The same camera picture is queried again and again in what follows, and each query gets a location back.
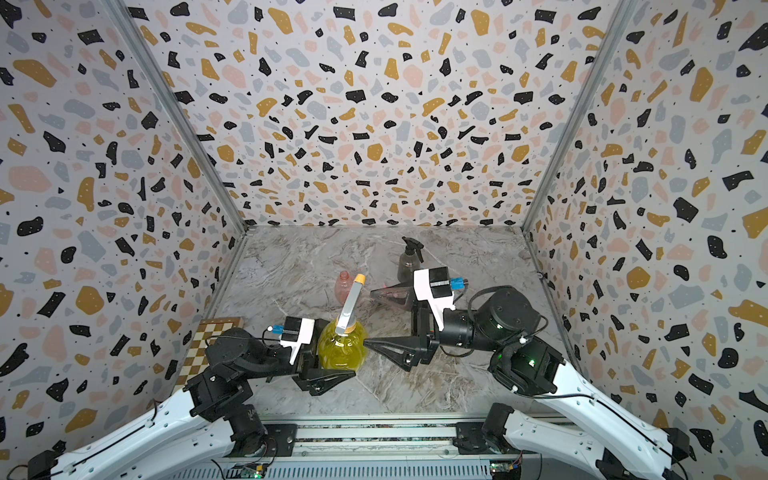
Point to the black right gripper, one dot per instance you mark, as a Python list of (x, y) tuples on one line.
[(429, 336)]

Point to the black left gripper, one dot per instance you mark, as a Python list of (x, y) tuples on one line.
[(308, 368)]

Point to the yellow spray bottle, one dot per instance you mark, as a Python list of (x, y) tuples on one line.
[(342, 351)]

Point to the smoky grey spray bottle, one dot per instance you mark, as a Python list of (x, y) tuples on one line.
[(406, 269)]

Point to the orange grey spray nozzle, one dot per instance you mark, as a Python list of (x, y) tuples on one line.
[(346, 321)]

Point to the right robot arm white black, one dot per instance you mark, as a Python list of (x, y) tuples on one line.
[(604, 440)]

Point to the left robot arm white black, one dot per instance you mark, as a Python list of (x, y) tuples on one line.
[(211, 417)]

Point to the pink spray bottle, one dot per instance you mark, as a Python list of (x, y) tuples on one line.
[(343, 286)]

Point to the wooden chessboard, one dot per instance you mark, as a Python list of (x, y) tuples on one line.
[(196, 361)]

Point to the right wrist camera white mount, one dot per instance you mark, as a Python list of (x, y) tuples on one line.
[(437, 287)]

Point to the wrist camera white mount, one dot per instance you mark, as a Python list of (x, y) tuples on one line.
[(293, 333), (437, 287)]

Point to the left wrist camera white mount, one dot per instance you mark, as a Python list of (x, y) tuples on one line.
[(293, 333)]

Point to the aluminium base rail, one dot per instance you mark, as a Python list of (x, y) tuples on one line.
[(384, 448)]

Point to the aluminium corner post right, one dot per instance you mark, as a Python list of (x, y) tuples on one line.
[(616, 27)]

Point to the aluminium corner post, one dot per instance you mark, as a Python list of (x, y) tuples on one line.
[(616, 27), (120, 16)]

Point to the aluminium corner post left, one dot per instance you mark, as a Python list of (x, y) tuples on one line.
[(120, 16)]

